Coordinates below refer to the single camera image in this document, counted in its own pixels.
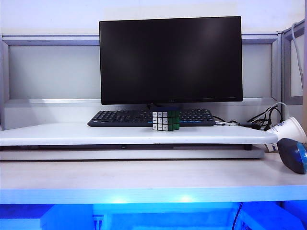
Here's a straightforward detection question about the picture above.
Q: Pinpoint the Rubik's cube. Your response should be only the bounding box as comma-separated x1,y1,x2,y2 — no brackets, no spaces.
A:
152,110,180,132

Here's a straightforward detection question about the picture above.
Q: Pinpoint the black computer keyboard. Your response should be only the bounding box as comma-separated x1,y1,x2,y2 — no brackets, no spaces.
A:
86,109,216,128

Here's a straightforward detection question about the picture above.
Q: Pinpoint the white desk riser platform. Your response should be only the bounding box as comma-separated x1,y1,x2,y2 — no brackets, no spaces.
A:
0,123,279,161

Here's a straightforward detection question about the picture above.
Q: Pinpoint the black computer monitor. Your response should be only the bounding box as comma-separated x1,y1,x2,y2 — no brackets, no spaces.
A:
99,16,243,105

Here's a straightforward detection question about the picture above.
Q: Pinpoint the grey wide partition panel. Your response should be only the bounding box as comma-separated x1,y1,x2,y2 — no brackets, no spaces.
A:
0,33,283,131

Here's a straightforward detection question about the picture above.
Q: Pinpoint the white socket under desk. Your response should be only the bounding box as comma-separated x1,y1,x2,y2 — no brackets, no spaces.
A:
92,214,105,230

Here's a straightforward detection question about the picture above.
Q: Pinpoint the white paper cup blue print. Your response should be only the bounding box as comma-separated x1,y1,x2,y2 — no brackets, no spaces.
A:
265,116,307,153

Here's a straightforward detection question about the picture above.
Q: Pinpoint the grey narrow partition panel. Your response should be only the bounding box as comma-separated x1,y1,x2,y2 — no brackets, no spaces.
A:
281,23,307,120

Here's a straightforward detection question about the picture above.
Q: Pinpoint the black and blue computer mouse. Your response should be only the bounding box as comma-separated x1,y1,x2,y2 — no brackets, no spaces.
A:
277,138,307,175

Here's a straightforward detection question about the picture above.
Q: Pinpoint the cable with silver plugs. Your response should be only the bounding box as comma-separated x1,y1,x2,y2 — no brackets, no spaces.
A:
213,115,253,127

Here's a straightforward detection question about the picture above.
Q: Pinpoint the black cable tangle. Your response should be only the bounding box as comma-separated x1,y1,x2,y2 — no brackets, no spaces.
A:
246,105,282,131

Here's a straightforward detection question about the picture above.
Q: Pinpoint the white curved cable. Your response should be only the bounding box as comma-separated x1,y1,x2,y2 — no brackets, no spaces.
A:
272,102,289,121

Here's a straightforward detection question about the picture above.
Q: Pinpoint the dark cable under desk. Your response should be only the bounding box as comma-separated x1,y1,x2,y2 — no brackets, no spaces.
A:
233,202,243,230

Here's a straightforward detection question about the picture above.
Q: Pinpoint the white hanging cable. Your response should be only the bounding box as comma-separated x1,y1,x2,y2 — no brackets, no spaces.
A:
291,22,305,93

